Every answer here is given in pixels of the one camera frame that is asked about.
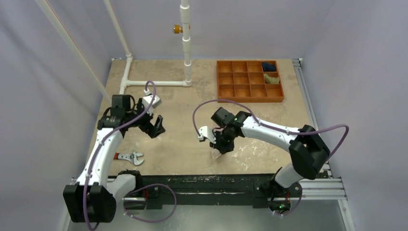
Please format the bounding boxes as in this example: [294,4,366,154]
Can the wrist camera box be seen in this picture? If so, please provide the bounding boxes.
[197,126,216,144]
[142,94,162,116]

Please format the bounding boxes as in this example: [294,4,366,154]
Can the aluminium frame rails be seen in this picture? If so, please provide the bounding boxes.
[65,58,356,231]

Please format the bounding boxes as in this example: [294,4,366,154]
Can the orange yellow valve knob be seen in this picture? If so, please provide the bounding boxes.
[172,25,184,34]

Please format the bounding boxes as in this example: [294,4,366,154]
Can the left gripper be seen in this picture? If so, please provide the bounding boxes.
[126,99,165,138]

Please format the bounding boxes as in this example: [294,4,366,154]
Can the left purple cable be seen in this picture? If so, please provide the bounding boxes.
[82,80,178,231]

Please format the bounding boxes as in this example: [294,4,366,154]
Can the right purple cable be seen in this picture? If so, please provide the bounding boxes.
[192,99,350,218]

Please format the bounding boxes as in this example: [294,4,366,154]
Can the pink and white underwear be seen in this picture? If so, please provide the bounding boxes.
[211,149,222,160]

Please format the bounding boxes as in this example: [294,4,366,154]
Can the purple cable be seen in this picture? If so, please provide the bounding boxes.
[82,80,178,231]
[192,99,350,218]

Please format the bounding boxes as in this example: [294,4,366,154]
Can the orange compartment tray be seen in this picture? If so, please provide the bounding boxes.
[217,60,284,103]

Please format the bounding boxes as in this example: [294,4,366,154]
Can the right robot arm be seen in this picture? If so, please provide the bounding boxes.
[203,107,331,197]

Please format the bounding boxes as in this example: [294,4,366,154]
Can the rolled blue cloth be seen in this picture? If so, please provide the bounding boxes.
[261,62,277,72]

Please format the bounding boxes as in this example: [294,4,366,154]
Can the white PVC pipe frame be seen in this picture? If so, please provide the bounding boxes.
[37,0,191,100]

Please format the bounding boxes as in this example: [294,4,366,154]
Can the rolled olive cloth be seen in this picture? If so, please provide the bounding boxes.
[263,73,280,84]

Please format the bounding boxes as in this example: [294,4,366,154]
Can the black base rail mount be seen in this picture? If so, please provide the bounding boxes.
[124,173,307,211]

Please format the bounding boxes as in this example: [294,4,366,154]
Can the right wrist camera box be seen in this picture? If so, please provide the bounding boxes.
[197,126,216,144]

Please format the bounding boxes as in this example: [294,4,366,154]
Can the adjustable wrench red handle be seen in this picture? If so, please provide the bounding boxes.
[114,152,144,166]

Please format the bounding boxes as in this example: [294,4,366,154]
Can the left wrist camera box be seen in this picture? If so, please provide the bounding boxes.
[142,94,162,116]

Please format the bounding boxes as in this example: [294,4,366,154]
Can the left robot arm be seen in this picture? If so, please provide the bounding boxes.
[63,93,165,223]

